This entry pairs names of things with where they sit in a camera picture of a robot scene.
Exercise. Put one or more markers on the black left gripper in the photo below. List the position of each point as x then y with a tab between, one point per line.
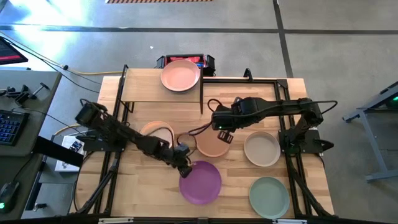
177	160

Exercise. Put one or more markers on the black keyboard blue backlight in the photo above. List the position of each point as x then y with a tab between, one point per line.
11	127

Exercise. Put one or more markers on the salmon pink plate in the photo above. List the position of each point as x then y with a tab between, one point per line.
180	75

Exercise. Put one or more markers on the pale peach plate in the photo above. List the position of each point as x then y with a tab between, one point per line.
161	124

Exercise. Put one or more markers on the black table clamp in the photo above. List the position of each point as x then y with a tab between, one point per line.
248	74

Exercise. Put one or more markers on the purple plate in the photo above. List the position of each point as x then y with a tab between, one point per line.
202	185

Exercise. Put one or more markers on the black flat bar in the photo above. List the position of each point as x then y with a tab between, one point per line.
56	151

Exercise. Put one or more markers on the grey metal stand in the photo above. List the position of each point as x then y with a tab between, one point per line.
382	176

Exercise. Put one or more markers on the terracotta orange plate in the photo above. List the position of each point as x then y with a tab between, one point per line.
211	146

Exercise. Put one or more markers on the black desk clamp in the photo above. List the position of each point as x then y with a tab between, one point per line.
23	96
7	91

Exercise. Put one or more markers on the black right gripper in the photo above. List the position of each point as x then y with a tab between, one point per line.
225	119

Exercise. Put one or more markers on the monitor with red screen stripe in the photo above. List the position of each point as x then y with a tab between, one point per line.
9	51

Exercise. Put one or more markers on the wooden shelf with black legs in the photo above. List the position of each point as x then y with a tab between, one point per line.
143	85

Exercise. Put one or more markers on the sage green plate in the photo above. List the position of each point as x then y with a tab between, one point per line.
269	197

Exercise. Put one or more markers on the white box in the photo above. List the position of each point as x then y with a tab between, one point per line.
63	155

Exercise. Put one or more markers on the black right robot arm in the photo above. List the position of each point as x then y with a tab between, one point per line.
280	107

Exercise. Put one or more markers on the black computer mouse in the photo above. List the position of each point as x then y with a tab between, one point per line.
7	196

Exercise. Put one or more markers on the beige plate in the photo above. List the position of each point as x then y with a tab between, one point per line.
262	149

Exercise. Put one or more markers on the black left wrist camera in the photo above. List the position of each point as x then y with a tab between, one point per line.
184	149

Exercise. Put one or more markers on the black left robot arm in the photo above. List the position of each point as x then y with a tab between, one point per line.
124	133

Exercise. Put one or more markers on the grey desk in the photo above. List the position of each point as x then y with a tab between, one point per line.
31	77

